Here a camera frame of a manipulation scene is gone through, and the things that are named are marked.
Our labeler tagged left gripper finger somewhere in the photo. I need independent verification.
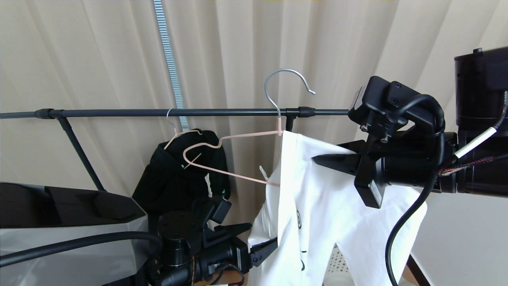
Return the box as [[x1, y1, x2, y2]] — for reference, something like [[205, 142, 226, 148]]
[[250, 237, 279, 267], [214, 222, 253, 240]]

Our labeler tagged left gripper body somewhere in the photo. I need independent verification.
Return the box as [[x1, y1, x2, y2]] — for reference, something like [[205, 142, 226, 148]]
[[198, 238, 254, 279]]

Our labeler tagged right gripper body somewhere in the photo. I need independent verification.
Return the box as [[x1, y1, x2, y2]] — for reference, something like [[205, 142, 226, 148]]
[[353, 132, 458, 209]]

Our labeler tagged white garment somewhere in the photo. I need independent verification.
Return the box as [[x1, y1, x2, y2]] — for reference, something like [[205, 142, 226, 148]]
[[247, 131, 428, 286]]

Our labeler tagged black garment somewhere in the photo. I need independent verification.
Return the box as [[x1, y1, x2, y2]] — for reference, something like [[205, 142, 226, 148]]
[[132, 129, 231, 218]]

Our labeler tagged pink clothes hanger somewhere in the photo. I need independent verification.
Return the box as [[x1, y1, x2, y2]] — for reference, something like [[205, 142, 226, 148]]
[[164, 108, 204, 170], [183, 68, 317, 187]]

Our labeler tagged white laundry basket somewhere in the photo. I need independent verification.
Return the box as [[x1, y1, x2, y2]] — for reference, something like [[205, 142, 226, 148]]
[[323, 246, 358, 286]]

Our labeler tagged black clothes rack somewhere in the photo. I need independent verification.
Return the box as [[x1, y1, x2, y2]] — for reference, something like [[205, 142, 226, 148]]
[[0, 106, 350, 192]]

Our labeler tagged white curtain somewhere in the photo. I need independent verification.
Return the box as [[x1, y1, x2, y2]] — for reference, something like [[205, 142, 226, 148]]
[[169, 0, 508, 223], [0, 0, 187, 195]]

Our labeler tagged window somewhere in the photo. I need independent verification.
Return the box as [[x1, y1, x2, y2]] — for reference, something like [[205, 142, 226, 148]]
[[153, 0, 190, 132]]

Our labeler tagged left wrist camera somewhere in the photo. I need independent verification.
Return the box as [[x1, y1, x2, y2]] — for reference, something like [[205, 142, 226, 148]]
[[192, 197, 232, 232]]

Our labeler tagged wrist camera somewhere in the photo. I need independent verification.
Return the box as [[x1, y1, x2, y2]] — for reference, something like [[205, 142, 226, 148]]
[[192, 197, 232, 232], [348, 75, 446, 144]]

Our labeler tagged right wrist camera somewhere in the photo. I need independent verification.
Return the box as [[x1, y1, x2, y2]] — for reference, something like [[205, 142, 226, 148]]
[[348, 75, 446, 144]]

